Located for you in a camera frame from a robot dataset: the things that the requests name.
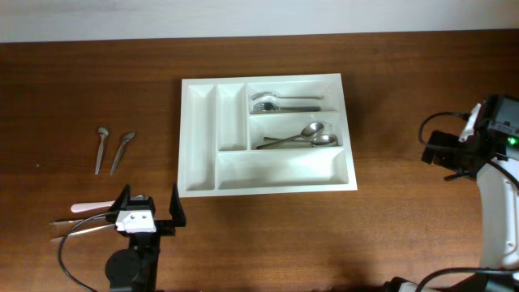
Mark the steel fork dark handle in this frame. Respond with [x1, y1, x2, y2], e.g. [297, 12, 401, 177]
[251, 102, 322, 114]

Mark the small steel teaspoon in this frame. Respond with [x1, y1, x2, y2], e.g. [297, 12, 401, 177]
[94, 126, 109, 175]
[110, 131, 136, 176]

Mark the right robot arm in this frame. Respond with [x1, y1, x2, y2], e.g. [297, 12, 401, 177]
[381, 94, 518, 292]

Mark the white plastic cutlery tray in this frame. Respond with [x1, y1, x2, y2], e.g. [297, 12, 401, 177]
[178, 73, 358, 198]

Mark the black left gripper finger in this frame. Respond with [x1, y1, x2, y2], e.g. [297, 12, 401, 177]
[106, 184, 131, 221]
[169, 184, 187, 227]

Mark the white plastic knife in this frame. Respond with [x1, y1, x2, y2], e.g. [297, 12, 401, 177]
[71, 200, 114, 213]

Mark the small steel teaspoon right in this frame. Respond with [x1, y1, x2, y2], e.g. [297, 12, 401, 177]
[110, 131, 136, 176]

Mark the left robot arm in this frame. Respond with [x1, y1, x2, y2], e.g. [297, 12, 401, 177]
[105, 185, 187, 291]

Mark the small steel teaspoon left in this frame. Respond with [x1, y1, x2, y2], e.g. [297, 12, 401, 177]
[94, 126, 109, 175]

